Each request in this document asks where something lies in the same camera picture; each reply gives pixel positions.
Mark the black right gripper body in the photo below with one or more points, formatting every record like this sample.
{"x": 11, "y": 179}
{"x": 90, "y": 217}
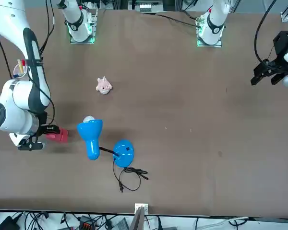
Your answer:
{"x": 42, "y": 118}

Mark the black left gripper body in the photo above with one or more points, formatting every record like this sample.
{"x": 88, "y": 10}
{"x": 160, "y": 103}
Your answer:
{"x": 283, "y": 43}

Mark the red block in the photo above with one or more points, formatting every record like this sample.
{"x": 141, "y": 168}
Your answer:
{"x": 62, "y": 136}

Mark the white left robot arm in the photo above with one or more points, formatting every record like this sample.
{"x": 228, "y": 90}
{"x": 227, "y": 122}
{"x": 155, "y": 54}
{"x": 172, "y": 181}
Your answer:
{"x": 214, "y": 24}

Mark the blue desk lamp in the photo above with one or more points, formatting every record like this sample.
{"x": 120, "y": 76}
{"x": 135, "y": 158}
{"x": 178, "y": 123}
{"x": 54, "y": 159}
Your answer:
{"x": 92, "y": 134}

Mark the clear plastic cup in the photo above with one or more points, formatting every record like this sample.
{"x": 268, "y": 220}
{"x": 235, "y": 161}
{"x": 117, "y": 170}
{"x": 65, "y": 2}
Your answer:
{"x": 19, "y": 72}

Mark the wooden stick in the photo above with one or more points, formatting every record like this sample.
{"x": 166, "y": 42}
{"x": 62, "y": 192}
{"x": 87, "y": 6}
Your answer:
{"x": 20, "y": 67}

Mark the red marker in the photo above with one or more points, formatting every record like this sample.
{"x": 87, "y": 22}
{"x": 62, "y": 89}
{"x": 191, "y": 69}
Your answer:
{"x": 23, "y": 62}

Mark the pink plush toy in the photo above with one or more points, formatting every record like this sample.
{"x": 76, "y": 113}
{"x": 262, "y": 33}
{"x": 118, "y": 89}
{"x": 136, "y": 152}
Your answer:
{"x": 103, "y": 86}

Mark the black power adapter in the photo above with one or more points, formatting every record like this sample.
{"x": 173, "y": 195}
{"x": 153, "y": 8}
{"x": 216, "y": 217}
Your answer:
{"x": 7, "y": 222}

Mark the power strip with orange switches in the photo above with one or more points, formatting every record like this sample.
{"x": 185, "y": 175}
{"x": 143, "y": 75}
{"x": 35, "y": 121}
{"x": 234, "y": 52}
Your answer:
{"x": 86, "y": 224}

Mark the grey device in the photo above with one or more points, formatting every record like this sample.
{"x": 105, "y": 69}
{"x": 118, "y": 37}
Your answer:
{"x": 122, "y": 224}

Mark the small white power strip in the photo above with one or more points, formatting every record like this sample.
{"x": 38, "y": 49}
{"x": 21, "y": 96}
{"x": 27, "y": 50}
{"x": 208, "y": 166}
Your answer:
{"x": 144, "y": 7}

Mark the white mounting bracket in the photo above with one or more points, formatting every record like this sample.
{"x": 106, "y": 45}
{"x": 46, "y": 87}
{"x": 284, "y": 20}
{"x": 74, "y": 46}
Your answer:
{"x": 141, "y": 206}

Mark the aluminium camera post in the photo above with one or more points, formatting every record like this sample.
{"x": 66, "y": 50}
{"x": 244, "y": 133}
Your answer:
{"x": 137, "y": 220}

